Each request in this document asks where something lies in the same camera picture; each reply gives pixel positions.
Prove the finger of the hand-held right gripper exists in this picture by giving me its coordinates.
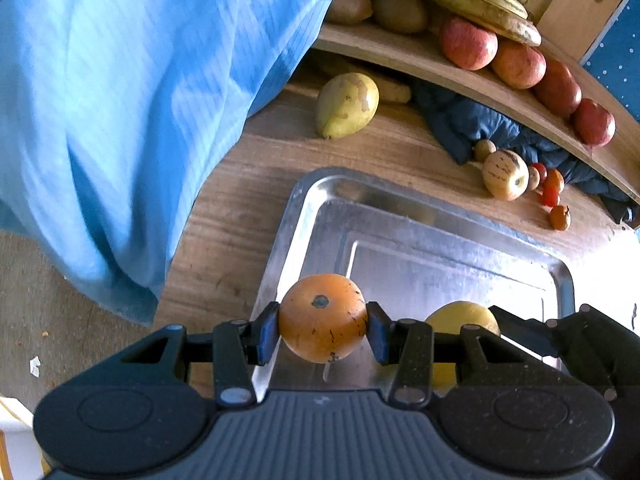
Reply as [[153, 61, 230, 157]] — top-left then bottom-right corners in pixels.
[[489, 304, 640, 401]]

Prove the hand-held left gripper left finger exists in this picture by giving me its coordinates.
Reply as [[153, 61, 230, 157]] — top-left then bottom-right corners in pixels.
[[120, 301, 281, 408]]

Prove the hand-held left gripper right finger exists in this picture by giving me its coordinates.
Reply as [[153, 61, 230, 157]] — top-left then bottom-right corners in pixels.
[[366, 301, 521, 409]]

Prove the orange speckled granadilla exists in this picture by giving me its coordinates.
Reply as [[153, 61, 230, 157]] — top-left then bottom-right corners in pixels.
[[278, 273, 369, 365]]

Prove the yellow lemon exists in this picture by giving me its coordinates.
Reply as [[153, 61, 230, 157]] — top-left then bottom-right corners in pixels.
[[424, 301, 501, 391]]

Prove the metal tray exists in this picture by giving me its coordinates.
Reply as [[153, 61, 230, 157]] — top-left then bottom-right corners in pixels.
[[247, 167, 576, 401]]

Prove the striped pepino melon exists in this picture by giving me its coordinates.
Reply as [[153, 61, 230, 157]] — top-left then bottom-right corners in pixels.
[[482, 149, 530, 202]]

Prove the yellow-green pear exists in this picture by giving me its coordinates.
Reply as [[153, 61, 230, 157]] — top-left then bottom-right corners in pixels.
[[315, 72, 381, 141]]

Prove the red apple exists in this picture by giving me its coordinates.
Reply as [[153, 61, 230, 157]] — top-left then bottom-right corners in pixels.
[[491, 40, 547, 90], [532, 59, 583, 119], [572, 98, 617, 148], [440, 16, 499, 71]]

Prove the dark blue cloth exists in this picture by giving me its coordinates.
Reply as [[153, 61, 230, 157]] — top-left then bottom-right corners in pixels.
[[412, 80, 633, 222]]

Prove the light blue garment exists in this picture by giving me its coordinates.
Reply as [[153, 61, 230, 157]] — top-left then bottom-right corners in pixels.
[[0, 0, 403, 323]]

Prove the white box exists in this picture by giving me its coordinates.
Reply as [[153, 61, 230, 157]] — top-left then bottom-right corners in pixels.
[[0, 395, 47, 480]]

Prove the blue white-dotted fabric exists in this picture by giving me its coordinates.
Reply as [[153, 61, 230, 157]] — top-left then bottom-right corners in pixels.
[[582, 0, 640, 122]]

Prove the wooden shelf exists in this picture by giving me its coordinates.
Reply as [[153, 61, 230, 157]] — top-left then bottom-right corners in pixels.
[[310, 0, 640, 206]]

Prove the brown-spotted banana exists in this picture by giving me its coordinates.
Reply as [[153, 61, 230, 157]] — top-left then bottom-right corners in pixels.
[[440, 2, 543, 47]]

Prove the wooden board panel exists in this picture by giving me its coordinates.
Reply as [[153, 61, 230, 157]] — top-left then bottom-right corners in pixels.
[[537, 0, 633, 61]]

